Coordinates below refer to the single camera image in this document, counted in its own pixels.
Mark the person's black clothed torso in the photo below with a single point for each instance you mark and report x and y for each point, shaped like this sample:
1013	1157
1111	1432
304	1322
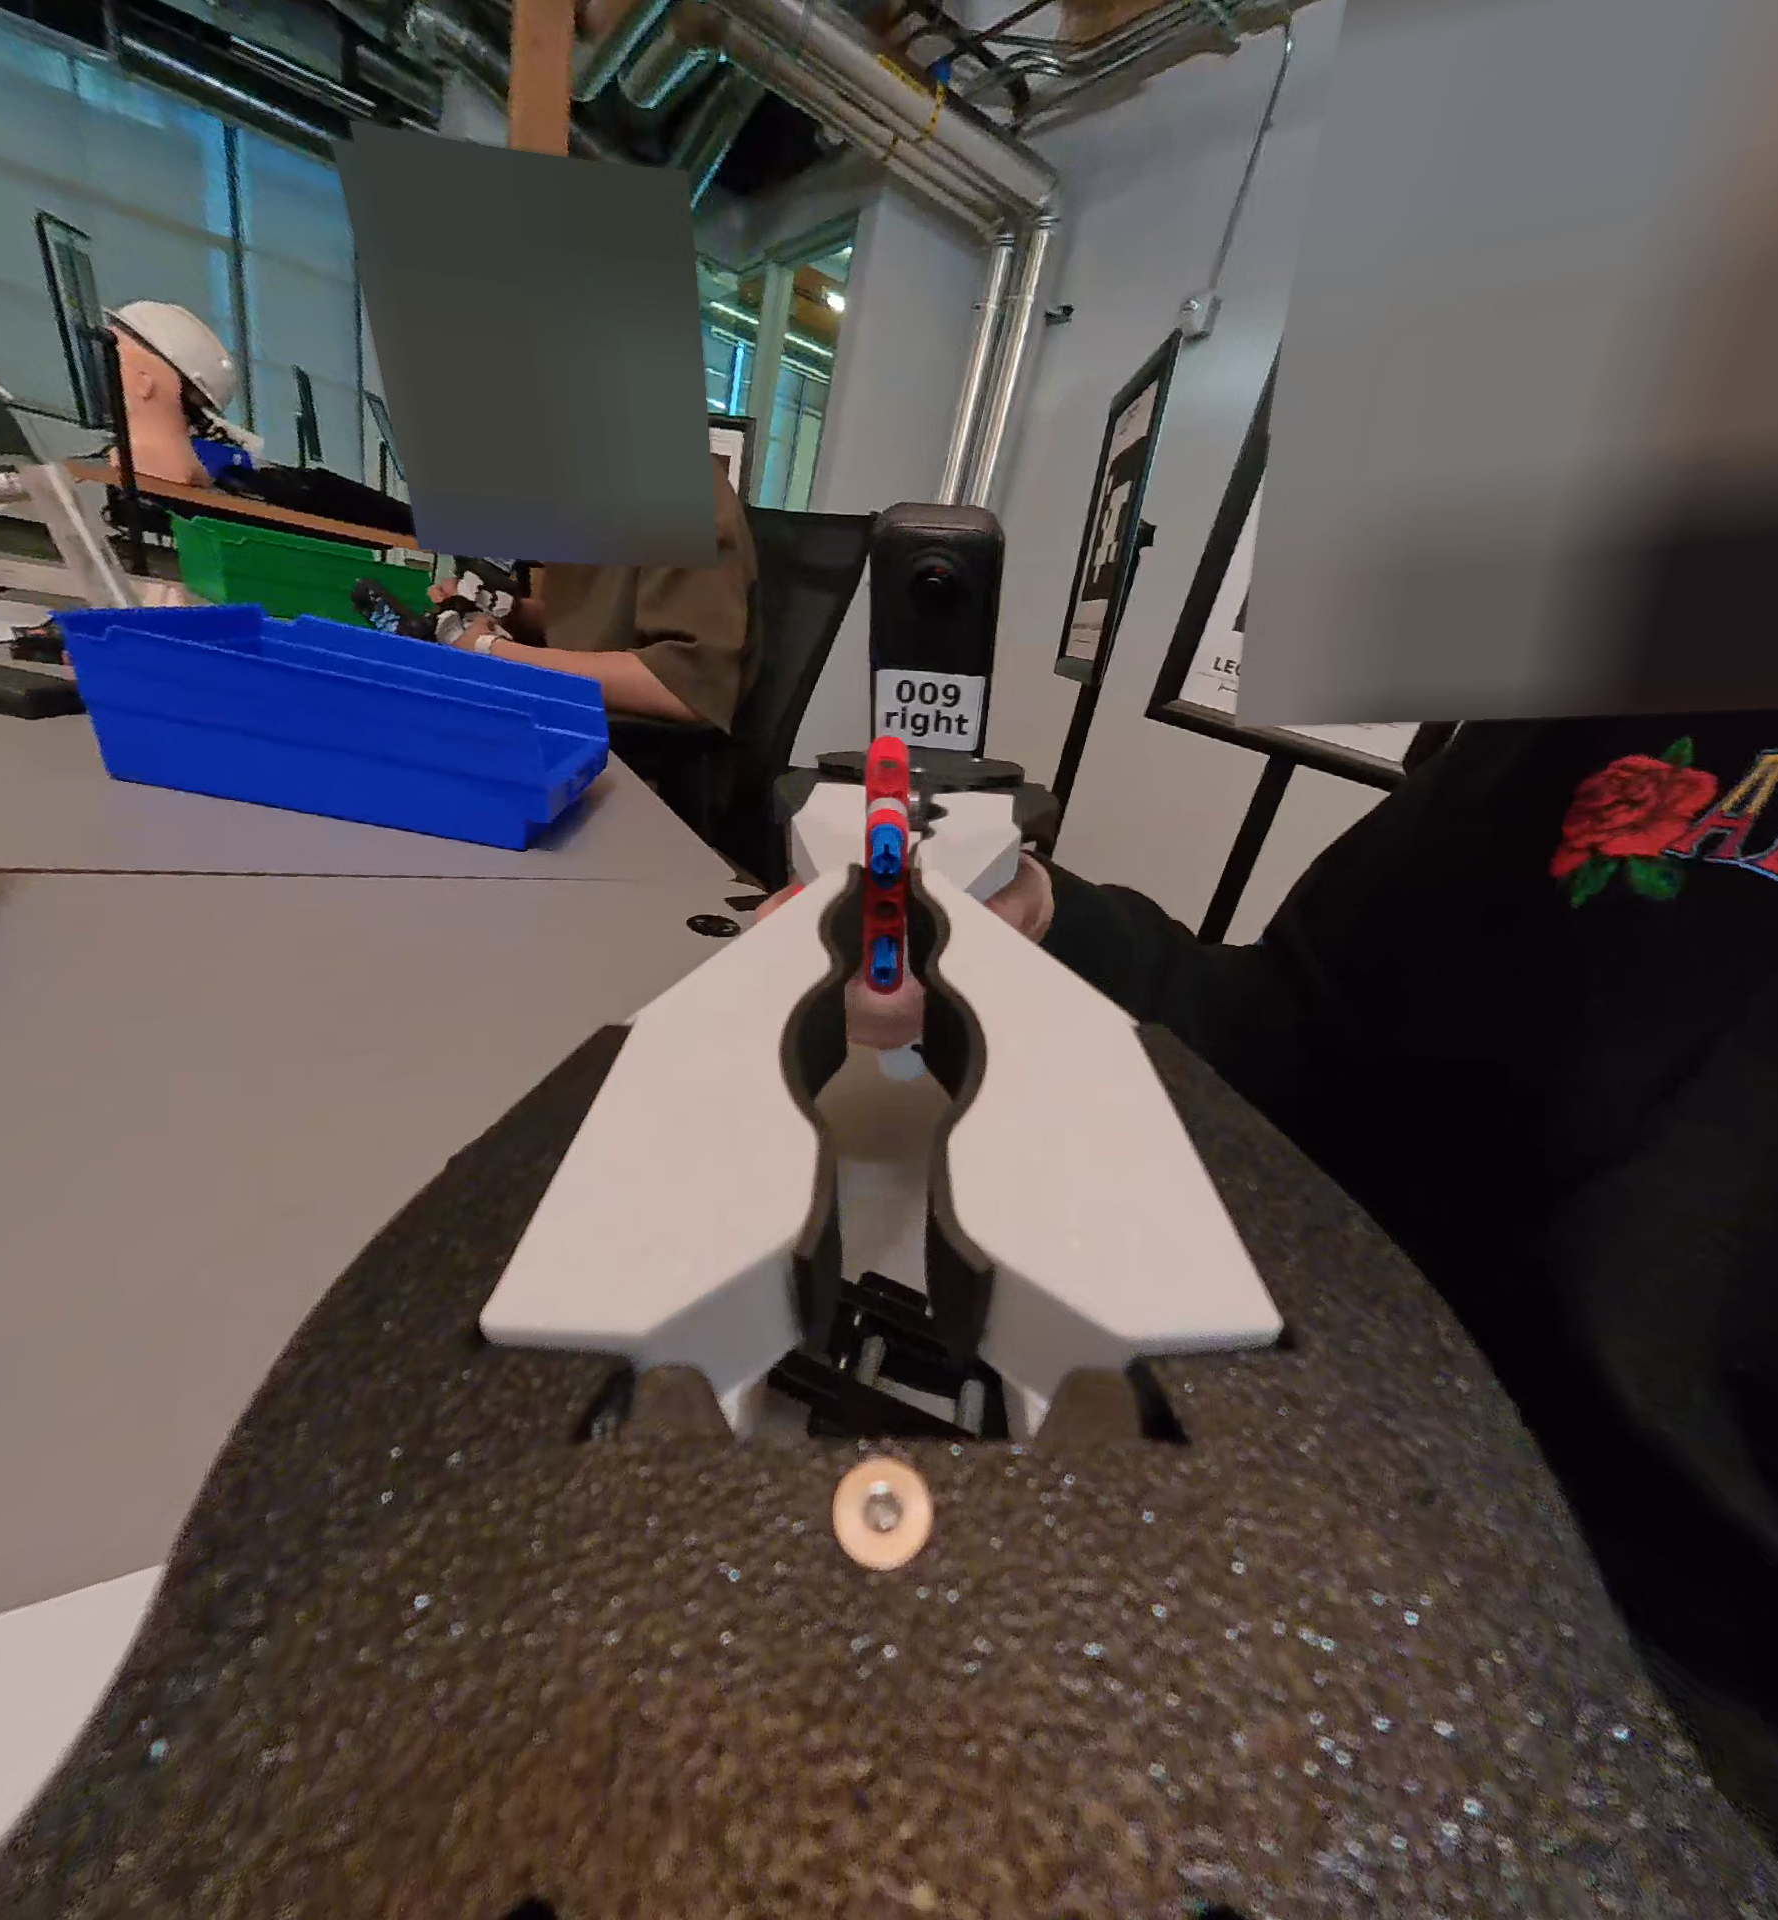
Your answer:
1653	1125

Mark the person's right forearm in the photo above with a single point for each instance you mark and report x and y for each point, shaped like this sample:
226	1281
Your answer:
1173	975

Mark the green plastic bin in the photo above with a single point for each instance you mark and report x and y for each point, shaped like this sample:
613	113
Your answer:
288	561

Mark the person's right hand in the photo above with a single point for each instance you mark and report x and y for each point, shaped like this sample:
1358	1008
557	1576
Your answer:
1030	900

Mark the red toy beam assembly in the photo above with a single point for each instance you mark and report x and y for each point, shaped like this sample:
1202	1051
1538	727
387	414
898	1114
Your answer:
882	914

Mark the white instruction booklet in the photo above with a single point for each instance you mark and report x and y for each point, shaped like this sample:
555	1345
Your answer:
5	1726

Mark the mannequin head with white helmet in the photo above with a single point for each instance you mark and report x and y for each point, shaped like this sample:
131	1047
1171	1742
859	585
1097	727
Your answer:
185	361

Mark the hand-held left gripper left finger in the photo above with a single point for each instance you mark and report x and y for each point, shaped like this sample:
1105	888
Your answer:
649	1184

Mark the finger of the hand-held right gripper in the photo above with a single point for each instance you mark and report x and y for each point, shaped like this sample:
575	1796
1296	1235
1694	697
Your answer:
979	841
826	824

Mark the black framed poster on easel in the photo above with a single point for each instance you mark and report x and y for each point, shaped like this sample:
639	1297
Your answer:
1120	511
1205	660

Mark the black toy chassis assembly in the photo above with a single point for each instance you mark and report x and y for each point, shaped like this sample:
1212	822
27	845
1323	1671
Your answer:
890	1351

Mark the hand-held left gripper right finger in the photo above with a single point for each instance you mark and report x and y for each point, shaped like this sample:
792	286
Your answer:
1115	1184

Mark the grey desk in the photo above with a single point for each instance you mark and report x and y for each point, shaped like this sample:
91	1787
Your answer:
304	1125

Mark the silver ventilation pipe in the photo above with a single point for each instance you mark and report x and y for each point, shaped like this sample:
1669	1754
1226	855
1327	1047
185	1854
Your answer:
1001	376

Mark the blue plastic bin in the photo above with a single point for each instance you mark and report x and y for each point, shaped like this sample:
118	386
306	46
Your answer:
335	720

